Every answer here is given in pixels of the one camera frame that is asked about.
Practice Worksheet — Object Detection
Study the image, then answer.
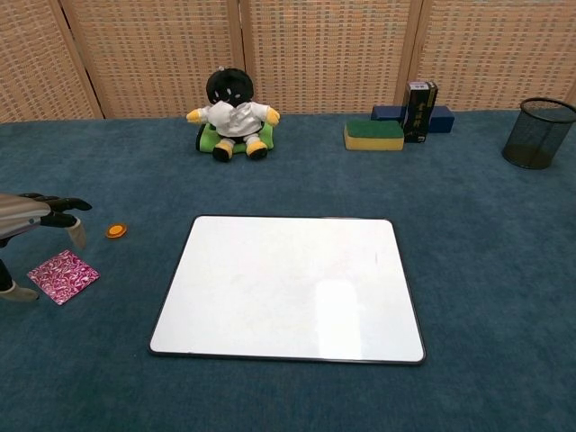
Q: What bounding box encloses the black mesh pen holder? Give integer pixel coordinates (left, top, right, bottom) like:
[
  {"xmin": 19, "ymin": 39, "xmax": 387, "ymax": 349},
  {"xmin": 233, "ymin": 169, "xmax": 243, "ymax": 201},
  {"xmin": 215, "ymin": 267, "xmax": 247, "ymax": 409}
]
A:
[{"xmin": 501, "ymin": 97, "xmax": 576, "ymax": 171}]

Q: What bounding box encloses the pink patterned square packet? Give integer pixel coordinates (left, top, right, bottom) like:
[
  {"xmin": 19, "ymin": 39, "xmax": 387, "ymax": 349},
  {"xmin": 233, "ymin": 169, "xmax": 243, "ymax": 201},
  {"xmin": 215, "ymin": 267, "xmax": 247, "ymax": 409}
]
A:
[{"xmin": 26, "ymin": 249, "xmax": 100, "ymax": 307}]

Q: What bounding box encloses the yellow green sponge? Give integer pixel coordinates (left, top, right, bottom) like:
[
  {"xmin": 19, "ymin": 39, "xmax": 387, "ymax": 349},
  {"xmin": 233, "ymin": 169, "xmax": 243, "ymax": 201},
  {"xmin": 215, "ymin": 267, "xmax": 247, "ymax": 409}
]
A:
[{"xmin": 343, "ymin": 119, "xmax": 406, "ymax": 153}]

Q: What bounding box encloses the black plush doll white shirt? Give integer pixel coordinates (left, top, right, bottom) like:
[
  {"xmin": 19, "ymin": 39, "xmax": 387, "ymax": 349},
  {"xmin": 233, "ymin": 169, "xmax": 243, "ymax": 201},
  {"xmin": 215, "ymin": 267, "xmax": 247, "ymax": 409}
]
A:
[{"xmin": 185, "ymin": 67, "xmax": 281, "ymax": 163}]

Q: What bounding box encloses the black box gold print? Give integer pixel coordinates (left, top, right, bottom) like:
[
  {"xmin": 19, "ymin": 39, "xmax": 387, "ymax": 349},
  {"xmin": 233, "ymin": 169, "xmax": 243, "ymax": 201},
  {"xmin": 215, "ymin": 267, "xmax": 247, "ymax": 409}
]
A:
[{"xmin": 402, "ymin": 80, "xmax": 439, "ymax": 145}]

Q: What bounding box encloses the white board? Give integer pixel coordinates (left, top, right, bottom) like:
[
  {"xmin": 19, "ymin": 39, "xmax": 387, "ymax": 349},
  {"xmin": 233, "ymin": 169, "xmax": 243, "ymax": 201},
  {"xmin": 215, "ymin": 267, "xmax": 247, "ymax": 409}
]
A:
[{"xmin": 148, "ymin": 214, "xmax": 427, "ymax": 365}]

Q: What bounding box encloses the woven folding screen panel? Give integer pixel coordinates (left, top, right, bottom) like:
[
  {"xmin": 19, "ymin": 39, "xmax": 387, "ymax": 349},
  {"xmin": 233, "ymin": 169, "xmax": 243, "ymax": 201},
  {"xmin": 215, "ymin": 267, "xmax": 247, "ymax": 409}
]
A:
[
  {"xmin": 58, "ymin": 0, "xmax": 248, "ymax": 121},
  {"xmin": 394, "ymin": 0, "xmax": 576, "ymax": 113},
  {"xmin": 0, "ymin": 0, "xmax": 105, "ymax": 124},
  {"xmin": 238, "ymin": 0, "xmax": 424, "ymax": 116}
]

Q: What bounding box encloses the blue rectangular block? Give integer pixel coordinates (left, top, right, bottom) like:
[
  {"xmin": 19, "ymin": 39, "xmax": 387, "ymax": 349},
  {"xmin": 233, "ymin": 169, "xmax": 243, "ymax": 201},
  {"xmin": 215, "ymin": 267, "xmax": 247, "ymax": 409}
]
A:
[{"xmin": 371, "ymin": 104, "xmax": 456, "ymax": 134}]

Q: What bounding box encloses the green plush seat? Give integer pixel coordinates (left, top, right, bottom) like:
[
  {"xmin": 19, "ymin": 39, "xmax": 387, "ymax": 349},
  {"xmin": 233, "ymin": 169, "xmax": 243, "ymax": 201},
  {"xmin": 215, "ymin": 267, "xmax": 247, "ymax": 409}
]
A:
[{"xmin": 195, "ymin": 121, "xmax": 276, "ymax": 157}]

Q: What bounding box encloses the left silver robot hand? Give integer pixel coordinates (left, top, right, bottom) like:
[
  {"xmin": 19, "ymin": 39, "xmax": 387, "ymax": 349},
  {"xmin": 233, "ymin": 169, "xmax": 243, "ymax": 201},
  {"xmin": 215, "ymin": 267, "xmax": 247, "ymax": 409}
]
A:
[{"xmin": 0, "ymin": 192, "xmax": 94, "ymax": 303}]

